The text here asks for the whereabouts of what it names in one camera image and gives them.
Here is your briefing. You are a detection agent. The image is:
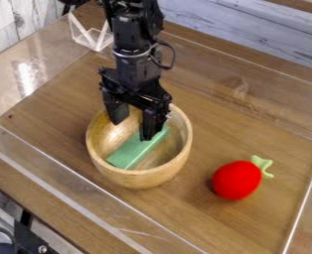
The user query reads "black clamp with cable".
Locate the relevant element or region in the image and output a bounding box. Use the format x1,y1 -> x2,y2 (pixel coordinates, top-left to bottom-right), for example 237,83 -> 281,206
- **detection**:
0,221 -> 60,254

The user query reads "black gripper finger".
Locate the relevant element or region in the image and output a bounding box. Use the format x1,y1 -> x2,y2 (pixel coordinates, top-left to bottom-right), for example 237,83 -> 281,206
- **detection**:
102,89 -> 130,125
141,99 -> 170,141

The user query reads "green rectangular block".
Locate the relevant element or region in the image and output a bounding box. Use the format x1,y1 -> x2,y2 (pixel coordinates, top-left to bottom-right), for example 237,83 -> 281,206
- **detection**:
106,126 -> 170,170

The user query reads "clear acrylic tray wall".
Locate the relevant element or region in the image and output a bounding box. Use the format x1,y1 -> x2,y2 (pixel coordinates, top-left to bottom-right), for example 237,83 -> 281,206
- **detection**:
0,126 -> 208,254

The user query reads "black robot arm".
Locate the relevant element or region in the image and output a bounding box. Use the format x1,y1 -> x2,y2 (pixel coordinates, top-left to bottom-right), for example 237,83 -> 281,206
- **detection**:
96,0 -> 177,141

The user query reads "brown wooden bowl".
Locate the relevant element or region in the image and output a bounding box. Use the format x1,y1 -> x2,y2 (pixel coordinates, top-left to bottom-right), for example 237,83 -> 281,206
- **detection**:
86,104 -> 194,190

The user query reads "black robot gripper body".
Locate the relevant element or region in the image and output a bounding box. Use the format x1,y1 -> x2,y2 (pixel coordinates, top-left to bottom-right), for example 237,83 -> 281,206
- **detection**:
99,53 -> 173,110

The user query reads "red plush strawberry toy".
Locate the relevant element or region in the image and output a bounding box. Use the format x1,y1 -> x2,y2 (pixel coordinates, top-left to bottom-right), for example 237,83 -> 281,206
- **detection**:
212,155 -> 274,200

